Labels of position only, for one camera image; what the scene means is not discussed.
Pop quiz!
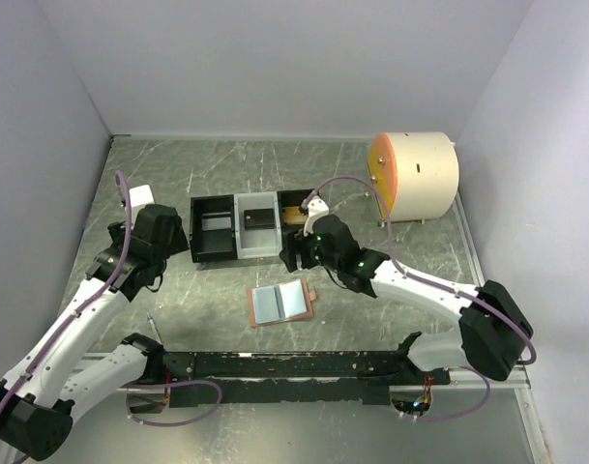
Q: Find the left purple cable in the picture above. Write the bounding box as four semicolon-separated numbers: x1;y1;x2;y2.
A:
0;169;223;464

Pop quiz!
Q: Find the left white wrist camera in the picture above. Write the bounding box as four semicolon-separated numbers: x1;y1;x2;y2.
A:
129;185;155;209

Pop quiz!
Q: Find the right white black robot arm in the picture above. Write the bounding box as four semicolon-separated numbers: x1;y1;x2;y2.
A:
280;215;533;385

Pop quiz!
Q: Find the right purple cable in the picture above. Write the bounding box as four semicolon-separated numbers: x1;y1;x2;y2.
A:
301;174;537;421

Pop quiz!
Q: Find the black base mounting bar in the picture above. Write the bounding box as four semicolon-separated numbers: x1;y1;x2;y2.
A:
135;350;450;405

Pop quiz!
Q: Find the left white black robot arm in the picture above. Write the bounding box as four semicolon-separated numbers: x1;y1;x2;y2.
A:
0;204;189;461

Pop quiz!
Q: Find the orange leather card holder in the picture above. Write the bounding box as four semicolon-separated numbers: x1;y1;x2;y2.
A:
247;279;317;328

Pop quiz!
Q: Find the cream cylinder with orange lid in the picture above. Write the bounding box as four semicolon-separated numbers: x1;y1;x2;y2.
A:
367;131;459;222

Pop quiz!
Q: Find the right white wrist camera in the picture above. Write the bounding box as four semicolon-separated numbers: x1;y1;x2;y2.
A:
301;195;330;233

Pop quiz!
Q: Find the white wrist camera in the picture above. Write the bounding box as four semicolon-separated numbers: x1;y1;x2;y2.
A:
129;185;155;209
301;195;330;233

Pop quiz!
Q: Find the purple cable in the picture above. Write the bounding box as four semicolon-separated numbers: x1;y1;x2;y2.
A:
301;174;537;421
0;169;223;464

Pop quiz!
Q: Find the black white three-compartment tray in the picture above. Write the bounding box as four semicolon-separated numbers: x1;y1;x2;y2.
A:
190;189;311;263

